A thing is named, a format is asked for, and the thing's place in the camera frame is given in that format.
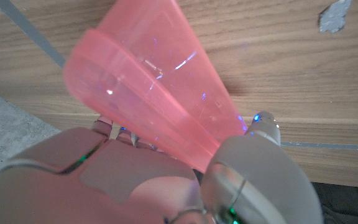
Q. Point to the small grey tape scrap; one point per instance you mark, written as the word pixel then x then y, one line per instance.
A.
pixel 334 15

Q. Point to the red rectangular block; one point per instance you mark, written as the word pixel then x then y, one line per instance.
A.
pixel 151 77

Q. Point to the black backdrop curtain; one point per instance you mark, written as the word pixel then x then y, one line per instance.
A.
pixel 353 205

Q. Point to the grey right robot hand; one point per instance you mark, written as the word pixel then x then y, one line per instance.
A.
pixel 120 180

